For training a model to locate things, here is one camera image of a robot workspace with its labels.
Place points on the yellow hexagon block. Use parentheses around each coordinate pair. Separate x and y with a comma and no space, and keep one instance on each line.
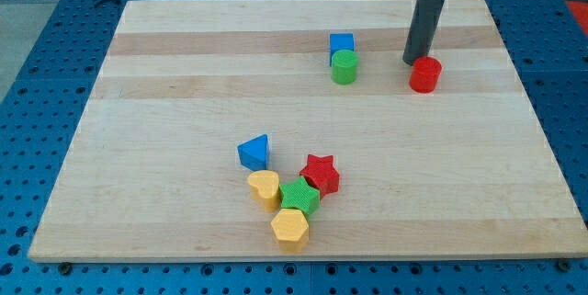
(291,230)

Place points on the yellow heart block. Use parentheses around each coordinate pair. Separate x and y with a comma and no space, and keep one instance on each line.
(264,188)

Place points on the red cylinder block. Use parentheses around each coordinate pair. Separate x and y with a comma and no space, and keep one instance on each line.
(425,74)

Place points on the red star block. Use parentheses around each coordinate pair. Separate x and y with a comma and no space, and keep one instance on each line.
(321,174)

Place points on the wooden board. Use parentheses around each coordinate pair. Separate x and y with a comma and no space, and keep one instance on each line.
(152,173)

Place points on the green star block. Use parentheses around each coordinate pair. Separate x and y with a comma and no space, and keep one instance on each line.
(299,195)

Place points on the blue triangle block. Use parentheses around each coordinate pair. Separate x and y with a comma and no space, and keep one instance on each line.
(254,154)

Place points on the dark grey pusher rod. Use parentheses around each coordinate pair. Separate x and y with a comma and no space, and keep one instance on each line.
(425,18)

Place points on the blue cube block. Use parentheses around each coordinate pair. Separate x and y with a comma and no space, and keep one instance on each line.
(340,41)

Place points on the green cylinder block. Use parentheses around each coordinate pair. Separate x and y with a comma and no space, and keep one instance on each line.
(344,67)

